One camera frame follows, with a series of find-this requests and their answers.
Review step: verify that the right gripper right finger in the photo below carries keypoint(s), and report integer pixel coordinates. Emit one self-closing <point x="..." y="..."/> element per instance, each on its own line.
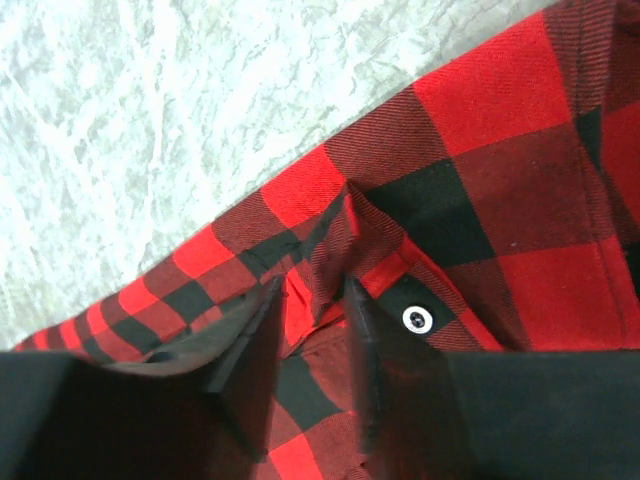
<point x="430" y="414"/>

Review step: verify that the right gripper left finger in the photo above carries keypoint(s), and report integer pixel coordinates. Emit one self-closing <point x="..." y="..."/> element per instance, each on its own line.
<point x="199" y="408"/>

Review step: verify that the red black plaid shirt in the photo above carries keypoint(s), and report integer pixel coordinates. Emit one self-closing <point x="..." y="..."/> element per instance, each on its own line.
<point x="500" y="191"/>

